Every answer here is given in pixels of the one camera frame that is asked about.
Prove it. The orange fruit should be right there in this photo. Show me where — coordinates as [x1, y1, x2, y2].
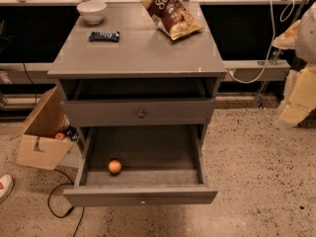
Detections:
[108, 160, 121, 175]

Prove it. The open cardboard box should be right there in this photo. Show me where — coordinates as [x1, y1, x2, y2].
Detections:
[12, 87, 81, 170]

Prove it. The white sneaker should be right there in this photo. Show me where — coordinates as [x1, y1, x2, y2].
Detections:
[0, 174, 14, 203]

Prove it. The black floor cable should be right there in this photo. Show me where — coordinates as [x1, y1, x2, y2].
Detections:
[46, 168, 85, 237]

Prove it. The dark blue candy bar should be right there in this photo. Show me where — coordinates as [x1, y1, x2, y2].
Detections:
[88, 32, 119, 42]

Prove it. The metal stand pole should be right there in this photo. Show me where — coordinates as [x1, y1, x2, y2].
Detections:
[253, 0, 309, 109]

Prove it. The closed grey top drawer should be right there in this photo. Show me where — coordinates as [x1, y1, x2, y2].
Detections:
[61, 99, 213, 127]

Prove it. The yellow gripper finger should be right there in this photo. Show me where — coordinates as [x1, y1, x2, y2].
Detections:
[273, 20, 301, 49]
[277, 64, 316, 126]

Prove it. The brown yellow chip bag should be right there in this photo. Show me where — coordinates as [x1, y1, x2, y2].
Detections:
[138, 0, 203, 40]

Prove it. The grey wooden drawer cabinet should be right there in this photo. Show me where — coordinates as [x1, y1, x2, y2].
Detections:
[46, 1, 227, 208]

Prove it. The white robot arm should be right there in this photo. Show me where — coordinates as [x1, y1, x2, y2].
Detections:
[273, 3, 316, 127]

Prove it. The white ceramic bowl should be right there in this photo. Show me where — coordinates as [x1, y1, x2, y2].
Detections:
[77, 0, 107, 25]

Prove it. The red apple in box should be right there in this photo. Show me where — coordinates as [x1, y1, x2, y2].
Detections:
[54, 132, 66, 140]

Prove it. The open grey middle drawer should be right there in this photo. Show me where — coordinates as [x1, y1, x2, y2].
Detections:
[64, 125, 217, 206]

